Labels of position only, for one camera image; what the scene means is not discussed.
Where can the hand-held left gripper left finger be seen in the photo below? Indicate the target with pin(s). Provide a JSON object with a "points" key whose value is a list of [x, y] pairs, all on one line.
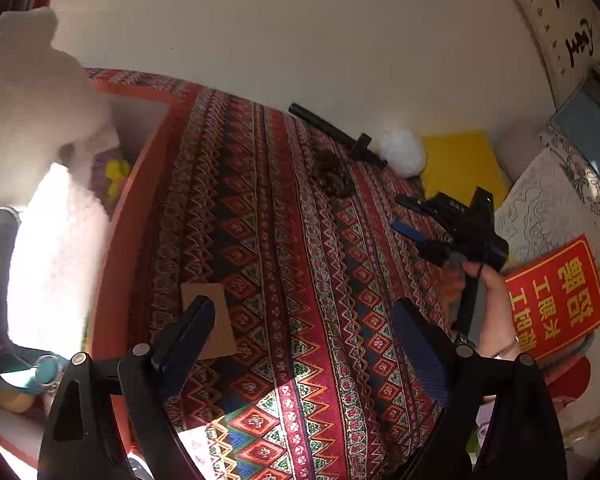
{"points": [[190, 340]]}

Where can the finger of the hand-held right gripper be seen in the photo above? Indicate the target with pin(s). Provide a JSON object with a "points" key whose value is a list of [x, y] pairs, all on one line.
{"points": [[410, 202], [410, 231]]}

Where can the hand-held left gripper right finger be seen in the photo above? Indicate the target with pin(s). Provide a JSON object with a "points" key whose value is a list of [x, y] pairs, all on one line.
{"points": [[420, 350]]}

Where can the brown cardboard card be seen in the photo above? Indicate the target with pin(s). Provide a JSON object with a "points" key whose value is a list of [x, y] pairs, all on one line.
{"points": [[220, 320]]}

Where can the orange storage box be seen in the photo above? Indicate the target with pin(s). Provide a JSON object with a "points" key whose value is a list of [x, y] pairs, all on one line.
{"points": [[125, 240]]}

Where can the purple pipe cleaner flower bouquet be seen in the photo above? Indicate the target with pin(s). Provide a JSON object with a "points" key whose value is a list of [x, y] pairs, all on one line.
{"points": [[112, 170]]}

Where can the person's right hand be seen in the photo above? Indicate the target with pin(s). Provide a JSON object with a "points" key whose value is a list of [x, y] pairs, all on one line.
{"points": [[495, 310]]}

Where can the white fluffy pompom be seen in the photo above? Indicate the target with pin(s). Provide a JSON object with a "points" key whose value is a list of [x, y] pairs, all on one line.
{"points": [[402, 150]]}

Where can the yellow cushion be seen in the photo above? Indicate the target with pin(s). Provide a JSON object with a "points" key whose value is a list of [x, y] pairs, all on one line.
{"points": [[460, 165]]}

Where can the white line-patterned cushion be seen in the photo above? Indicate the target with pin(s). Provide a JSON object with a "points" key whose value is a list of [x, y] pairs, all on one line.
{"points": [[540, 210]]}

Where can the grey cushion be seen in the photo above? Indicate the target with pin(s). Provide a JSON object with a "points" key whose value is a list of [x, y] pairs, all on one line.
{"points": [[517, 142]]}

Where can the white packet with pink print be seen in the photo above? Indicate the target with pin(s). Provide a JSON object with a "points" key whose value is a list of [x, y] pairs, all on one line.
{"points": [[200, 447]]}

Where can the black rod tool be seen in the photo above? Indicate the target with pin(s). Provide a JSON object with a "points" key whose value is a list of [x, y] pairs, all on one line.
{"points": [[325, 125]]}

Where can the red sign with yellow print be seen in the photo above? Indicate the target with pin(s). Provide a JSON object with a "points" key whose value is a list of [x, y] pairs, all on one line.
{"points": [[570, 305]]}

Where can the teal round item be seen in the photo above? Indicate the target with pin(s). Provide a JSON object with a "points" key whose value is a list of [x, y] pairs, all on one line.
{"points": [[45, 367]]}

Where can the blue framed board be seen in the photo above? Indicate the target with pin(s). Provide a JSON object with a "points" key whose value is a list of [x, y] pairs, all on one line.
{"points": [[587, 125]]}

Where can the white fluffy plush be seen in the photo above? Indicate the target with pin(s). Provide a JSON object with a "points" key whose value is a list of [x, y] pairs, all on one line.
{"points": [[30, 110]]}

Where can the calligraphy wall scroll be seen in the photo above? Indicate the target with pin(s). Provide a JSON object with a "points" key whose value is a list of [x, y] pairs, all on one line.
{"points": [[565, 15]]}

